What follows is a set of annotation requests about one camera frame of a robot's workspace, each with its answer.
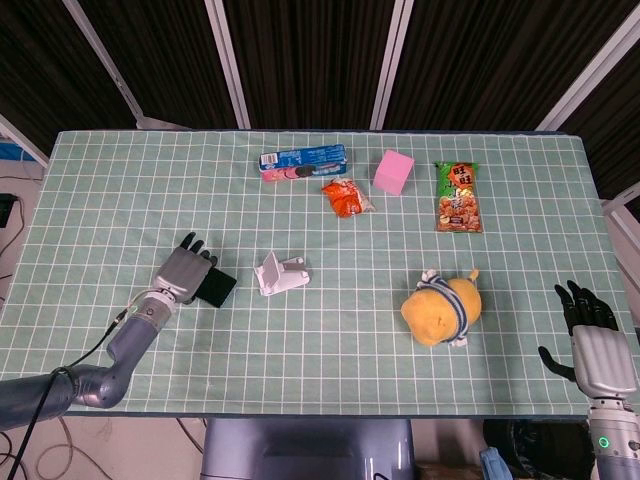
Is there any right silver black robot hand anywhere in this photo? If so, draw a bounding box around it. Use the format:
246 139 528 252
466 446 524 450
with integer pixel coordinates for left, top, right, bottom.
537 279 640 401

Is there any white plastic stand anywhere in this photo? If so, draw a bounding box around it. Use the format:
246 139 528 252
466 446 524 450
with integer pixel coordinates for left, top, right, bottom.
252 251 312 298

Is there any pink foam cube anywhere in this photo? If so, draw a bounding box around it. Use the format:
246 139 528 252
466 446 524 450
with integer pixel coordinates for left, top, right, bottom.
372 149 416 195

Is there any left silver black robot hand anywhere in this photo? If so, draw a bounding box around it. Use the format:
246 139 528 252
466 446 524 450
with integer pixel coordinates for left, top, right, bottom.
151 232 220 305

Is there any yellow plush toy striped scarf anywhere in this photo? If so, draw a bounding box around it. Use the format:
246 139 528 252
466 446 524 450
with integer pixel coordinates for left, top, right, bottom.
400 268 483 349

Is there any orange snack bag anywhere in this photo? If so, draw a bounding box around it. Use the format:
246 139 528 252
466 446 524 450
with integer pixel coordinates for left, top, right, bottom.
320 176 376 219

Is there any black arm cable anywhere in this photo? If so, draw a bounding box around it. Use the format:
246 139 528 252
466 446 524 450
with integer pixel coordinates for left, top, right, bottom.
3 307 132 480

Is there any blue cloth item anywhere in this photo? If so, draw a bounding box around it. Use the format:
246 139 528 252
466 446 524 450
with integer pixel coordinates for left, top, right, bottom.
478 446 517 480

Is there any black rectangular pad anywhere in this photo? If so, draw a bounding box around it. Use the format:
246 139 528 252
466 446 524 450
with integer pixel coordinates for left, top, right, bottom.
192 267 238 310

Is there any green rice cracker bag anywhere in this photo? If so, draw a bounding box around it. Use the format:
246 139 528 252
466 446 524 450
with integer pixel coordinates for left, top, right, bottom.
433 160 485 234

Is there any blue pink cookie box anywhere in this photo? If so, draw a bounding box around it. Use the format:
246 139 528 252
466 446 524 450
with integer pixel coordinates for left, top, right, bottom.
258 143 350 183

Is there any green white checked tablecloth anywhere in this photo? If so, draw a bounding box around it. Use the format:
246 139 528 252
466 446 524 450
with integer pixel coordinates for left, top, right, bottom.
0 130 640 417

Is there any black box on floor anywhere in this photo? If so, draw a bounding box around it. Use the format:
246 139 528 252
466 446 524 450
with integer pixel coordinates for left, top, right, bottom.
0 193 20 227

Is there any black waste bin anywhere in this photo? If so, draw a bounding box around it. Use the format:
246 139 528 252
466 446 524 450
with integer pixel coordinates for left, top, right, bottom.
483 418 597 480

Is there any white frame post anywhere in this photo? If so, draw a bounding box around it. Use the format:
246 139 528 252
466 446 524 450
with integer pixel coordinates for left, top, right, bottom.
533 4 640 132
203 0 252 130
62 0 194 132
368 0 416 131

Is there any grey robot torso base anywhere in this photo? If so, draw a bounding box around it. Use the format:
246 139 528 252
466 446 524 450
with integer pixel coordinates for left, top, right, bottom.
199 417 416 480

